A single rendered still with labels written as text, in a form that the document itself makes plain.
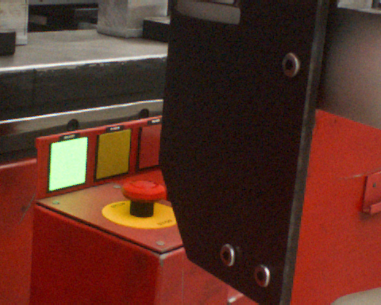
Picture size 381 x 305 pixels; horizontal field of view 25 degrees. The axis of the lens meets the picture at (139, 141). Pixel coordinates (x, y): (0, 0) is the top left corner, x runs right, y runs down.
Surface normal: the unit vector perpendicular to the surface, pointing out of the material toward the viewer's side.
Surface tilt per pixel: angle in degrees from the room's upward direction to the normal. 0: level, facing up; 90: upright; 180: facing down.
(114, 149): 90
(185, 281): 90
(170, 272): 90
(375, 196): 90
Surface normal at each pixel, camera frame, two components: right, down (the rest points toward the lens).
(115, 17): -0.69, 0.13
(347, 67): -0.84, -0.01
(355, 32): -0.55, -0.63
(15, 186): 0.71, 0.23
